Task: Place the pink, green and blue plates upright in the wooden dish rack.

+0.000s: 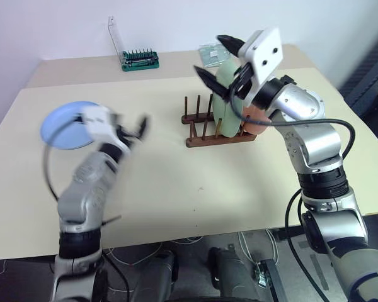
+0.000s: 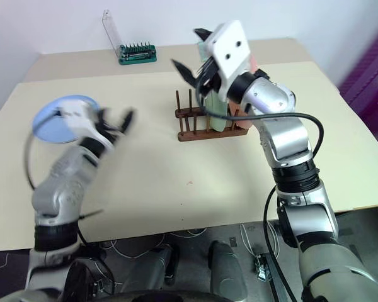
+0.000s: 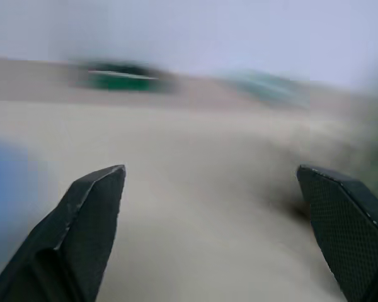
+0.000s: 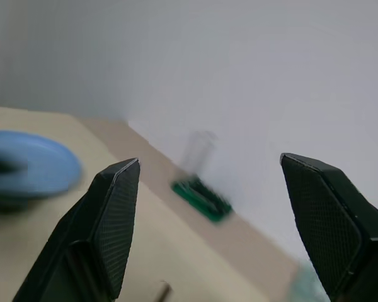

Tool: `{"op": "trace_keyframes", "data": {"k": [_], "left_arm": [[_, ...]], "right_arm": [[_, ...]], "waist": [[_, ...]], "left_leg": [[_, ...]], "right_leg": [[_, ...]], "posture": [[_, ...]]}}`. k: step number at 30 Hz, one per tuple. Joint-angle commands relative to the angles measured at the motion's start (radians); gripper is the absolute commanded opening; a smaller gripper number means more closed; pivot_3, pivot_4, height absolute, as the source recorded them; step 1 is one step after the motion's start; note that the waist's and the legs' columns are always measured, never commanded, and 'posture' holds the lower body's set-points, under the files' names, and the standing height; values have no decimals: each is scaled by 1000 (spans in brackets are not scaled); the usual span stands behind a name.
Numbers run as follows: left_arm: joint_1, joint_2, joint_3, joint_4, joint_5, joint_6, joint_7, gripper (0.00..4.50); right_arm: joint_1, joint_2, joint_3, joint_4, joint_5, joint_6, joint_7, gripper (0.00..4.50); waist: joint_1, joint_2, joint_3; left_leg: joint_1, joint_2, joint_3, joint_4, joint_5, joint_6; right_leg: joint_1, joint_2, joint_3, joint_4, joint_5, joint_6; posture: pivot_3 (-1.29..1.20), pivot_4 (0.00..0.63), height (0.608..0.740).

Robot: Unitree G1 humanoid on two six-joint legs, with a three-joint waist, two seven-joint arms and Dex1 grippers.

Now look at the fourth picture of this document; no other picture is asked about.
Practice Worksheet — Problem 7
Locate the blue plate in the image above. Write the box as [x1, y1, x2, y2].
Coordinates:
[0, 130, 83, 199]

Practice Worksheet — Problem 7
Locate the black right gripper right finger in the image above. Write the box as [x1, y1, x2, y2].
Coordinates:
[279, 152, 378, 302]

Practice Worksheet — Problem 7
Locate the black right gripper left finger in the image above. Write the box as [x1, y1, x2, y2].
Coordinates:
[11, 157, 141, 302]

